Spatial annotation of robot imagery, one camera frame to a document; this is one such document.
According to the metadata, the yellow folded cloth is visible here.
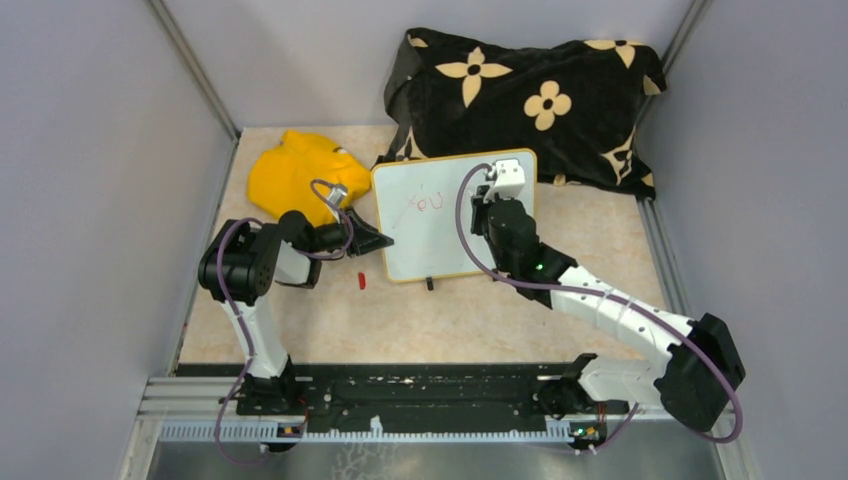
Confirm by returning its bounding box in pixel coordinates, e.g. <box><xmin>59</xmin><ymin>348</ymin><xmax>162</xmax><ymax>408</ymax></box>
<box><xmin>247</xmin><ymin>130</ymin><xmax>371</xmax><ymax>226</ymax></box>

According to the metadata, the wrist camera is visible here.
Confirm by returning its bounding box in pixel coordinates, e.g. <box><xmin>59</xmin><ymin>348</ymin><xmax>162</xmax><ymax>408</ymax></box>
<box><xmin>484</xmin><ymin>159</ymin><xmax>525</xmax><ymax>202</ymax></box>
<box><xmin>326</xmin><ymin>184</ymin><xmax>348</xmax><ymax>207</ymax></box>

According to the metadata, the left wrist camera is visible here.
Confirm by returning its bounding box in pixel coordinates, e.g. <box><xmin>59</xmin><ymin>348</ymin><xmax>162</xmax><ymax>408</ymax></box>
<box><xmin>326</xmin><ymin>184</ymin><xmax>348</xmax><ymax>207</ymax></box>

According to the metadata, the black floral pillow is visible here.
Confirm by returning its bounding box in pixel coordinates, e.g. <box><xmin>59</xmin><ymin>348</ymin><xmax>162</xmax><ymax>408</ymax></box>
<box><xmin>382</xmin><ymin>28</ymin><xmax>667</xmax><ymax>199</ymax></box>

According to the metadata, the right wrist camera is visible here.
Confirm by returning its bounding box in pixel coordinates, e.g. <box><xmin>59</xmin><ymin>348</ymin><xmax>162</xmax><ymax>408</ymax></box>
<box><xmin>484</xmin><ymin>159</ymin><xmax>525</xmax><ymax>202</ymax></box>

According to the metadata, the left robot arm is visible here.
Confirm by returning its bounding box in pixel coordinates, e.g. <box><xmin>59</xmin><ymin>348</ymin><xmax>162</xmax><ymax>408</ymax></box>
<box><xmin>198</xmin><ymin>208</ymin><xmax>394</xmax><ymax>415</ymax></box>

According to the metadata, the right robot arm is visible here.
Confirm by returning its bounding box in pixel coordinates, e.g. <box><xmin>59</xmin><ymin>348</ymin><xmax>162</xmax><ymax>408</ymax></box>
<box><xmin>465</xmin><ymin>186</ymin><xmax>746</xmax><ymax>440</ymax></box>

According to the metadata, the yellow-framed whiteboard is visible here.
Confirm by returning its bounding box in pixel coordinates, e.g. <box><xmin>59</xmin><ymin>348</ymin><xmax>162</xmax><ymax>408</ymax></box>
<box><xmin>372</xmin><ymin>149</ymin><xmax>537</xmax><ymax>283</ymax></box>

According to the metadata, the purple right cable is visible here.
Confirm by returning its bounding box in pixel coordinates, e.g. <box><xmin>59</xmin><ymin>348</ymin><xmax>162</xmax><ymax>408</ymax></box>
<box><xmin>454</xmin><ymin>162</ymin><xmax>745</xmax><ymax>456</ymax></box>

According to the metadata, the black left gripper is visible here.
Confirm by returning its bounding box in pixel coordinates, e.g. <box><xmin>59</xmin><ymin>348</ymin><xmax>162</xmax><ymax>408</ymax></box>
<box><xmin>307</xmin><ymin>205</ymin><xmax>395</xmax><ymax>258</ymax></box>

